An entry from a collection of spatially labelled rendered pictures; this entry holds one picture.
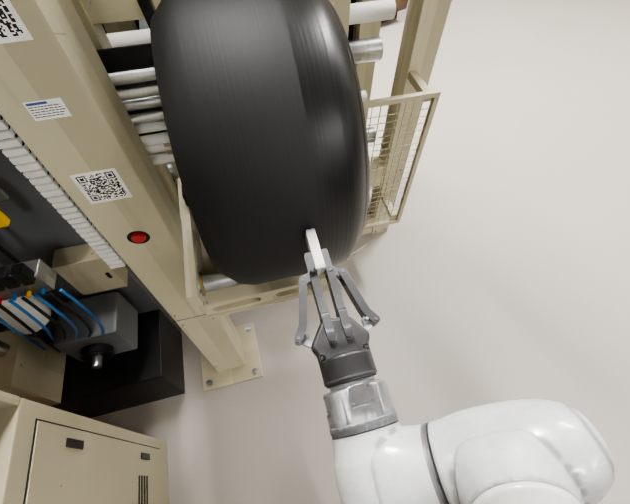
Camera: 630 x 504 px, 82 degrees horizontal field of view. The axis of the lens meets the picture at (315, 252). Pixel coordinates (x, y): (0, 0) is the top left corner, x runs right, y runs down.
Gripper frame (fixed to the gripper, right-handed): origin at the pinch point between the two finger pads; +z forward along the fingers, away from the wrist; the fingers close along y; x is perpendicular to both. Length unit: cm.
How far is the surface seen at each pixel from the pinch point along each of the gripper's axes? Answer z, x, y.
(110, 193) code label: 23.1, 5.9, 33.2
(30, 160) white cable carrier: 25.5, -3.0, 41.6
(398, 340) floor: -1, 124, -46
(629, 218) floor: 34, 129, -209
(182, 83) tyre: 20.7, -17.0, 13.6
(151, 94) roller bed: 61, 18, 27
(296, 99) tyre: 16.2, -15.5, -0.9
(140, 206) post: 22.4, 10.7, 29.7
